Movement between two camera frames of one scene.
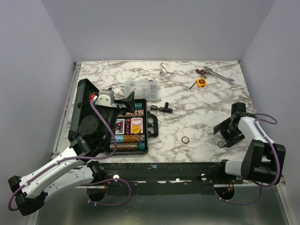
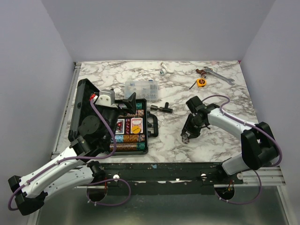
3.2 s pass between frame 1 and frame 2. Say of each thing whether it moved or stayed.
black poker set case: stayed
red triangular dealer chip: stayed
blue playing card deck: stayed
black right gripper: moved
